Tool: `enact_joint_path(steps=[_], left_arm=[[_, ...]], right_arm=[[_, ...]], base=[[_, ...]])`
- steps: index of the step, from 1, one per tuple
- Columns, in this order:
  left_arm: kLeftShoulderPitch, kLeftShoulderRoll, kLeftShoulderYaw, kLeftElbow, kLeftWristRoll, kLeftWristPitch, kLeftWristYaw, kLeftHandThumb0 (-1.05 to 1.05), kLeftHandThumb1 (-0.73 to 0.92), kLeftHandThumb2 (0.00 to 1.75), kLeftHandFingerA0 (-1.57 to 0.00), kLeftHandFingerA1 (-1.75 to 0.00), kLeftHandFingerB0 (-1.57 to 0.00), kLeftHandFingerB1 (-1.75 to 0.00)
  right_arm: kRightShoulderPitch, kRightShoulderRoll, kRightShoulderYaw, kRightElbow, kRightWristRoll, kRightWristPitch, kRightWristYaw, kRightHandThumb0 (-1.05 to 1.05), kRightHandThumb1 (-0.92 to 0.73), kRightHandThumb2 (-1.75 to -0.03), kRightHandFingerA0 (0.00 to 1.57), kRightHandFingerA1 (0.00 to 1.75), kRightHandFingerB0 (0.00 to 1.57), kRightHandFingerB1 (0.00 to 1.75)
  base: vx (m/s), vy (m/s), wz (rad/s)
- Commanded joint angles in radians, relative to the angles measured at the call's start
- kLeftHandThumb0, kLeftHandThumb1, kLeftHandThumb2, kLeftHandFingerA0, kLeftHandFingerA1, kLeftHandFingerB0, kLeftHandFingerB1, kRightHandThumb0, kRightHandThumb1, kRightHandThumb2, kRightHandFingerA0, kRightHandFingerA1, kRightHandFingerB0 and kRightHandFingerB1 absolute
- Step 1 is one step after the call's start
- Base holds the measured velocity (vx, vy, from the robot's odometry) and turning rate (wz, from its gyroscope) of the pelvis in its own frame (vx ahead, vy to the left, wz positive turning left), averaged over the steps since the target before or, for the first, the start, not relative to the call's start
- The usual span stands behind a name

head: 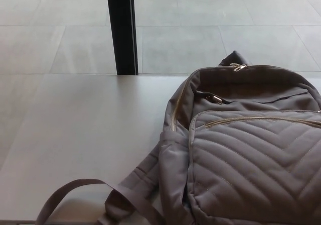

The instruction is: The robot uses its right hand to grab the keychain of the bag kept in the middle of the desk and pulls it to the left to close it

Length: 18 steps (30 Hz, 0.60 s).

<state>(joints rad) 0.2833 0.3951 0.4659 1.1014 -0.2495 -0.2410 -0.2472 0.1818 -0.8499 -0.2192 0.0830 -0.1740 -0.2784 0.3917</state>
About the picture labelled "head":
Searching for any grey quilted backpack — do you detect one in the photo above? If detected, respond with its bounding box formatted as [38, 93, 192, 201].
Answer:
[35, 50, 321, 225]

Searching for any black window frame pillar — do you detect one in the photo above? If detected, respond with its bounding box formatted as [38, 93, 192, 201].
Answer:
[105, 0, 139, 75]

